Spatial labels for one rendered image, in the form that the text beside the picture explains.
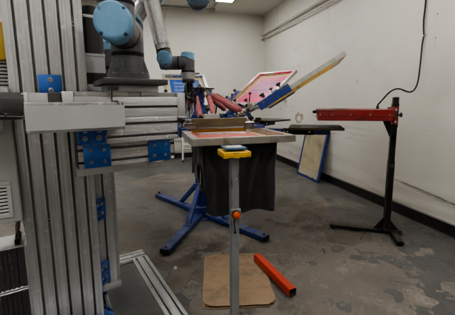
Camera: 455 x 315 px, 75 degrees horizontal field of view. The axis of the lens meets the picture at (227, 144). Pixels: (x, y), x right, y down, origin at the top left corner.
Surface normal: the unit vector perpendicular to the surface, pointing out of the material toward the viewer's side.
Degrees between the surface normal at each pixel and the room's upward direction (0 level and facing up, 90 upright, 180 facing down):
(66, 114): 90
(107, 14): 98
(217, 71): 90
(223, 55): 90
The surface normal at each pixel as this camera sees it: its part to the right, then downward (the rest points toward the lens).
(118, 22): 0.11, 0.27
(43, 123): 0.53, 0.11
